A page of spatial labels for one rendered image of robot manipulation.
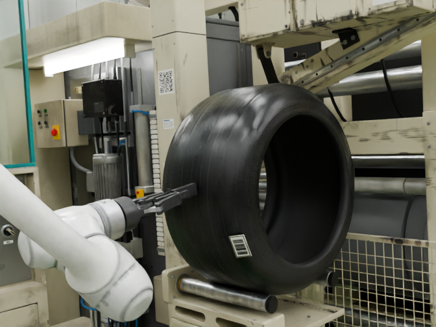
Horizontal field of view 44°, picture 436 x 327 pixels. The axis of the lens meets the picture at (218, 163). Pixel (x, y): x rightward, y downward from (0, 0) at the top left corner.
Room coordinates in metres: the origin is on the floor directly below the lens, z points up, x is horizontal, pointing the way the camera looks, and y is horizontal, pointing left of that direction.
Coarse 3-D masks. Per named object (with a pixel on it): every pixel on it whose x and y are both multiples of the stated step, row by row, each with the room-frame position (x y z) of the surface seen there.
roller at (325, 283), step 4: (324, 272) 1.57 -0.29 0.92; (328, 272) 1.56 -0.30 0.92; (332, 272) 1.56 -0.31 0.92; (320, 276) 1.57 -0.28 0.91; (324, 276) 1.56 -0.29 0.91; (328, 276) 1.55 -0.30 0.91; (332, 276) 1.55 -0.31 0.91; (336, 276) 1.56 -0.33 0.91; (316, 280) 1.58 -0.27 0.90; (320, 280) 1.57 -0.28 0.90; (324, 280) 1.56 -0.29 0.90; (328, 280) 1.55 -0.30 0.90; (332, 280) 1.55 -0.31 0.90; (336, 280) 1.56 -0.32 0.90; (320, 284) 1.58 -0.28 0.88; (324, 284) 1.56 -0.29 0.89; (328, 284) 1.55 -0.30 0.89; (332, 284) 1.55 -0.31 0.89; (336, 284) 1.56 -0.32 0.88
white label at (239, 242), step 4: (232, 236) 1.28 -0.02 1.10; (236, 236) 1.27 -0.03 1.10; (240, 236) 1.27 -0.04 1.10; (244, 236) 1.27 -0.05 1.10; (232, 240) 1.28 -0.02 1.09; (236, 240) 1.28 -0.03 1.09; (240, 240) 1.27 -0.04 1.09; (244, 240) 1.27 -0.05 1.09; (232, 244) 1.29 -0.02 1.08; (236, 244) 1.28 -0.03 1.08; (240, 244) 1.28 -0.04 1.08; (244, 244) 1.27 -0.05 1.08; (236, 248) 1.29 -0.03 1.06; (240, 248) 1.28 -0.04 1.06; (244, 248) 1.28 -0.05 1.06; (248, 248) 1.28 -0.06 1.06; (236, 252) 1.29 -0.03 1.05; (240, 252) 1.29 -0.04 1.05; (244, 252) 1.28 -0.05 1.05; (248, 252) 1.28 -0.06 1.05; (236, 256) 1.30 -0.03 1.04; (240, 256) 1.29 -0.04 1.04; (244, 256) 1.29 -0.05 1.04
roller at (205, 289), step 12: (180, 288) 1.58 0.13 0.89; (192, 288) 1.54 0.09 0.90; (204, 288) 1.51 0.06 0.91; (216, 288) 1.48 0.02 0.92; (228, 288) 1.46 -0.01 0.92; (240, 288) 1.45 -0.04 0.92; (228, 300) 1.44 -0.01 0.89; (240, 300) 1.41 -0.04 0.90; (252, 300) 1.38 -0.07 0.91; (264, 300) 1.36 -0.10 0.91; (276, 300) 1.37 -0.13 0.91
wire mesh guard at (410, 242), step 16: (368, 240) 1.68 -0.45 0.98; (384, 240) 1.64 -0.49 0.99; (400, 240) 1.60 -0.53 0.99; (416, 240) 1.57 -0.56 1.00; (384, 256) 1.65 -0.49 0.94; (432, 256) 1.54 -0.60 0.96; (384, 272) 1.65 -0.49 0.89; (432, 272) 1.54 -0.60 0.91; (320, 288) 1.82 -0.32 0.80; (368, 288) 1.69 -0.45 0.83; (400, 288) 1.62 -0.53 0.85; (336, 304) 1.78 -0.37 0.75; (368, 304) 1.69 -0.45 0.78; (384, 304) 1.66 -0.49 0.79; (432, 304) 1.55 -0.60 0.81; (336, 320) 1.78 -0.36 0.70; (352, 320) 1.74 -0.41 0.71; (368, 320) 1.70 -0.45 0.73
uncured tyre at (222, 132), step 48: (240, 96) 1.41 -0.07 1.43; (288, 96) 1.42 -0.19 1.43; (192, 144) 1.38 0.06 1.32; (240, 144) 1.30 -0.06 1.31; (288, 144) 1.79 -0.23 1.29; (336, 144) 1.57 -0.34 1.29; (240, 192) 1.28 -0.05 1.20; (288, 192) 1.81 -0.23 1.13; (336, 192) 1.69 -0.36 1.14; (192, 240) 1.37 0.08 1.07; (288, 240) 1.74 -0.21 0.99; (336, 240) 1.53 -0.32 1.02; (288, 288) 1.41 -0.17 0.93
